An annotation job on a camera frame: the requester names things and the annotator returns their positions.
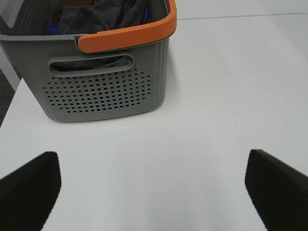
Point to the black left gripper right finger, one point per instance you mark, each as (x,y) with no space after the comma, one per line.
(278,192)

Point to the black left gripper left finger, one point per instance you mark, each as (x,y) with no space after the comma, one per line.
(28,194)

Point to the dark grey towel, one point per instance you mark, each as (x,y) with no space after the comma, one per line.
(92,16)

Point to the grey basket with orange rim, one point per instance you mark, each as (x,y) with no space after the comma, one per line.
(88,95)

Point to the blue cloth in basket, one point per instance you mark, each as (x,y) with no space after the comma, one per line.
(51,29)

